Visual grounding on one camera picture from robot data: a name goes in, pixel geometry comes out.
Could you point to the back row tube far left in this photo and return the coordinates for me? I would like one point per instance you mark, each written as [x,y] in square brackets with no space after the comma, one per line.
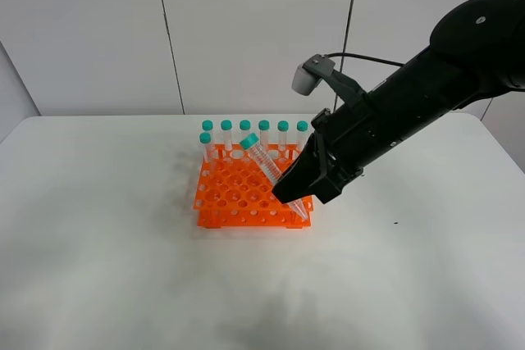
[208,127]

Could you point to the back row tube far right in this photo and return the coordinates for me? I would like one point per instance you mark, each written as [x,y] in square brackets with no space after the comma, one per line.
[302,133]

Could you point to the clear test tube green cap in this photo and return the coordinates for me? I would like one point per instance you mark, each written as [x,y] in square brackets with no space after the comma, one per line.
[259,155]

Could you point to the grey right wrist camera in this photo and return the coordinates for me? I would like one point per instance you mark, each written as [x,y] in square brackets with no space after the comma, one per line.
[320,68]

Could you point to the second row tube left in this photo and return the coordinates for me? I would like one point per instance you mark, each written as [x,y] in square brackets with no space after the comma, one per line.
[205,139]

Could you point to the orange test tube rack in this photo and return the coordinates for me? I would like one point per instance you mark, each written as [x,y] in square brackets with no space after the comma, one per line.
[233,192]

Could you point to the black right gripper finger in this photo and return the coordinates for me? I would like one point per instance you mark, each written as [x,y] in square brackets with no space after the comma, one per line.
[329,183]
[301,178]

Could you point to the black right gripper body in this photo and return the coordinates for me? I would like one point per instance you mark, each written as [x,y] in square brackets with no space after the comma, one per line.
[359,131]

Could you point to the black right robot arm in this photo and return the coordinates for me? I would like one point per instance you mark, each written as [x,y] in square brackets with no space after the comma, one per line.
[475,52]

